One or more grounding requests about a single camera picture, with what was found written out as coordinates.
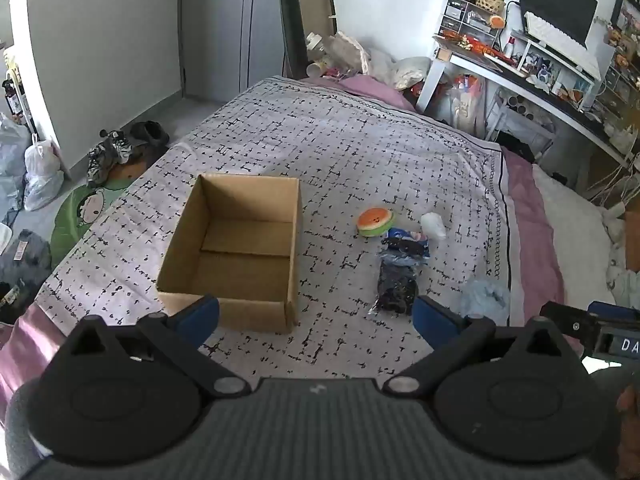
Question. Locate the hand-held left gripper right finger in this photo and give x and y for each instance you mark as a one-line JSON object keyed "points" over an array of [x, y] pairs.
{"points": [[432, 317]]}

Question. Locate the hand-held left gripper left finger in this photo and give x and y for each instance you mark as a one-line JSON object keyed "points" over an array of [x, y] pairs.
{"points": [[197, 316]]}

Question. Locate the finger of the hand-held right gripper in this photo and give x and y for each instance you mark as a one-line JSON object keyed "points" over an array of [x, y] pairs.
{"points": [[570, 322]]}

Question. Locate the black item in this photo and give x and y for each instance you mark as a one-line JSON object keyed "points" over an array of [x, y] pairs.
{"points": [[397, 285]]}

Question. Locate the light blue fluffy cloth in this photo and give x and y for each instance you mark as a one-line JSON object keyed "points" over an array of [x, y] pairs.
{"points": [[485, 300]]}

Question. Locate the brown cardboard box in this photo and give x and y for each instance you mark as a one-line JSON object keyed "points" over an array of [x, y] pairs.
{"points": [[240, 270]]}

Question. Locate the blue tissue pack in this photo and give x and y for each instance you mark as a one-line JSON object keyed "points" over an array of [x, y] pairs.
{"points": [[402, 235]]}

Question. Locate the person's right hand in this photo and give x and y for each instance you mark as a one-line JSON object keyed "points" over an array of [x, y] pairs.
{"points": [[629, 405]]}

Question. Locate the white fluffy blanket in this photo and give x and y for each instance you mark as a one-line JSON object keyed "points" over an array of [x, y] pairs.
{"points": [[575, 230]]}

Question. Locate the pink bed sheet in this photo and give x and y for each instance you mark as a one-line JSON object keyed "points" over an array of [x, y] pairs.
{"points": [[530, 220]]}

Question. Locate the orange green squishy toy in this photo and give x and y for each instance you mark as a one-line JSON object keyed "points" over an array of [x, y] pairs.
{"points": [[375, 222]]}

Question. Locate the green cartoon floor mat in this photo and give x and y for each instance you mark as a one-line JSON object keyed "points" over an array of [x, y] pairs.
{"points": [[70, 220]]}

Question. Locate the dark folded clothing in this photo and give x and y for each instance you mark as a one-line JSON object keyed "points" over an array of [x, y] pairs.
{"points": [[27, 260]]}

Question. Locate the camouflage sneakers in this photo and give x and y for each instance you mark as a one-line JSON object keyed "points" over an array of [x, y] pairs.
{"points": [[107, 157]]}

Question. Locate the grid printed blanket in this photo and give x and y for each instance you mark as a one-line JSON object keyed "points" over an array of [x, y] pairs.
{"points": [[350, 150]]}

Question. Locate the dark slippers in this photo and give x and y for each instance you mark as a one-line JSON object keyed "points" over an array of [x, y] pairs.
{"points": [[147, 134]]}

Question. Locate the white plastic bag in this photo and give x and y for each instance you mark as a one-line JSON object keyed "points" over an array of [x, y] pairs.
{"points": [[42, 175]]}

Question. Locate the printed plastic bag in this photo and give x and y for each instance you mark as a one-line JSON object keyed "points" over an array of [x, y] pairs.
{"points": [[462, 100]]}

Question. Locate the white desk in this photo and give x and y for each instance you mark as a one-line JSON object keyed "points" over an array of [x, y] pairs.
{"points": [[535, 91]]}

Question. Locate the grey plastic bag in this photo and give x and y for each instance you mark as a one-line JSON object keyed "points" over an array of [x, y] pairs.
{"points": [[12, 155]]}

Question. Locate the paper cup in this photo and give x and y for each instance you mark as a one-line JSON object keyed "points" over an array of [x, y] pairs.
{"points": [[316, 69]]}

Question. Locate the crumpled clear plastic bag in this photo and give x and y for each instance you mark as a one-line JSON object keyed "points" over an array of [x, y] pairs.
{"points": [[350, 52]]}

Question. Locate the white keyboard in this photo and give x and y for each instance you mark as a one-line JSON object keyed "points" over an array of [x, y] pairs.
{"points": [[555, 32]]}

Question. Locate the grey wardrobe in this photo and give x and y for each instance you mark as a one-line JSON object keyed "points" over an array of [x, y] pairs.
{"points": [[220, 25]]}

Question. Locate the clear plastic bottle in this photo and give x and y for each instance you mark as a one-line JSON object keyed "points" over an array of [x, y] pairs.
{"points": [[316, 47]]}

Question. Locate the clear desktop drawer organizer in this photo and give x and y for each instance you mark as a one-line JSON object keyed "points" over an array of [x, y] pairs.
{"points": [[465, 17]]}

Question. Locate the woven basket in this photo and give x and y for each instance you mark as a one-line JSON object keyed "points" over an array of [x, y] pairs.
{"points": [[490, 1]]}

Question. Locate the black computer monitor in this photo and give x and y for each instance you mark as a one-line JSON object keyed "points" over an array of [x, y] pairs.
{"points": [[560, 0]]}

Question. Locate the large black flat box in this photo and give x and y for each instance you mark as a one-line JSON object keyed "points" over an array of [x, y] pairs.
{"points": [[310, 5]]}

